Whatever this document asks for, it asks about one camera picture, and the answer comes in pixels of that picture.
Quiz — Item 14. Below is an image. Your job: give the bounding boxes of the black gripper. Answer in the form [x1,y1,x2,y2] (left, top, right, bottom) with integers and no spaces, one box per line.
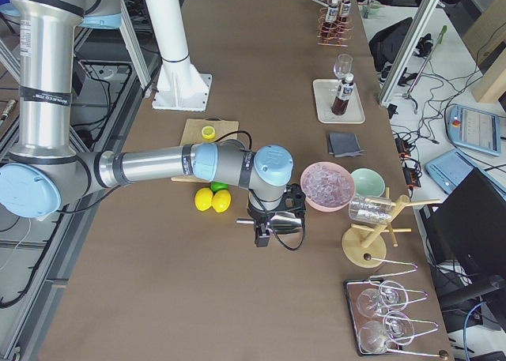
[247,183,306,247]

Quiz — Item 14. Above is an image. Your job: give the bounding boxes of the tea bottle white cap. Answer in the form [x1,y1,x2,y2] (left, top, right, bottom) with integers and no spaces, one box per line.
[331,73,354,115]

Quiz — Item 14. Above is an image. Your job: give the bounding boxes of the copper wire bottle basket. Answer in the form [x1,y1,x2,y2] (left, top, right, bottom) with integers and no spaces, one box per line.
[317,2,353,47]

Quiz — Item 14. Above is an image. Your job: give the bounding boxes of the steel ice scoop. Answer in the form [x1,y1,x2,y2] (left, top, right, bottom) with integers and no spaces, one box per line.
[236,211,303,235]

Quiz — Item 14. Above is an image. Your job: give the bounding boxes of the pink bowl with ice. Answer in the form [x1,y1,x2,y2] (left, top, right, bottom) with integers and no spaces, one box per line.
[300,162,356,212]

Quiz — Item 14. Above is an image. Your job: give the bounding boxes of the grey folded cloth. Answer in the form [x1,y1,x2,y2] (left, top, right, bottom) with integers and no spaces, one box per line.
[327,132,363,158]

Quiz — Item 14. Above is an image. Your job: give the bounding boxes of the mint green bowl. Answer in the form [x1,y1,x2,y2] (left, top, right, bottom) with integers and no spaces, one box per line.
[351,168,386,197]

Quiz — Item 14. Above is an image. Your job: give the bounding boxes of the green lime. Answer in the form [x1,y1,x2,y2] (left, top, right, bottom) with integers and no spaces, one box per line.
[210,182,228,193]

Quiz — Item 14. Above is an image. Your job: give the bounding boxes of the wooden glass drying stand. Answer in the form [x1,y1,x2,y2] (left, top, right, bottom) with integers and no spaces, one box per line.
[342,188,440,269]

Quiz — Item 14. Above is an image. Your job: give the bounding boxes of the clear glass tumbler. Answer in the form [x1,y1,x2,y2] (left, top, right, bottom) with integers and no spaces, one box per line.
[348,195,395,224]

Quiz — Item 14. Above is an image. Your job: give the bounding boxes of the whole yellow lemon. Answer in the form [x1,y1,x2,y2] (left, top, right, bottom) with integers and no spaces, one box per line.
[194,187,213,212]

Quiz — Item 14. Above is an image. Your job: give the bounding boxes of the half lemon slice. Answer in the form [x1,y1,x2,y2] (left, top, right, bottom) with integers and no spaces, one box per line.
[201,126,216,141]

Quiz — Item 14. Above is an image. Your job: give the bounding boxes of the cream rabbit tray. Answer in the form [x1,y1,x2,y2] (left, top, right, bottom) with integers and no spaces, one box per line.
[312,79,365,124]

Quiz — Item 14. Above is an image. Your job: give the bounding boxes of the bamboo cutting board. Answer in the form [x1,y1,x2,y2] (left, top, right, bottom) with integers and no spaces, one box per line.
[171,118,239,183]

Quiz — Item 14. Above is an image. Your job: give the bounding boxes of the upside-down wine glass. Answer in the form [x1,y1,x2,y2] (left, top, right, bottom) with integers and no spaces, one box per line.
[357,280,407,318]
[358,311,414,355]

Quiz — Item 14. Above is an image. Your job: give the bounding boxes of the clear wine glass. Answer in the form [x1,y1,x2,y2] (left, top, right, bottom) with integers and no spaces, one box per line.
[333,54,353,80]

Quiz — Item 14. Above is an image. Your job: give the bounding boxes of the black computer monitor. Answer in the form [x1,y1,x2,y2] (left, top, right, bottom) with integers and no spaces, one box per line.
[419,168,505,282]

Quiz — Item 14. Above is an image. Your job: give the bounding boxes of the blue teach pendant tablet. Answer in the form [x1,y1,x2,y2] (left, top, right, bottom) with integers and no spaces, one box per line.
[447,104,502,156]

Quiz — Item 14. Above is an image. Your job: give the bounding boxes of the black tray wire glass rack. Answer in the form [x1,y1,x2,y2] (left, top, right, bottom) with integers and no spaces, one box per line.
[344,261,449,360]

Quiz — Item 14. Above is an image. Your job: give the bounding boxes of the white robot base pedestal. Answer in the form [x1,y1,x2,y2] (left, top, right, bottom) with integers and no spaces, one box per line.
[145,0,212,112]

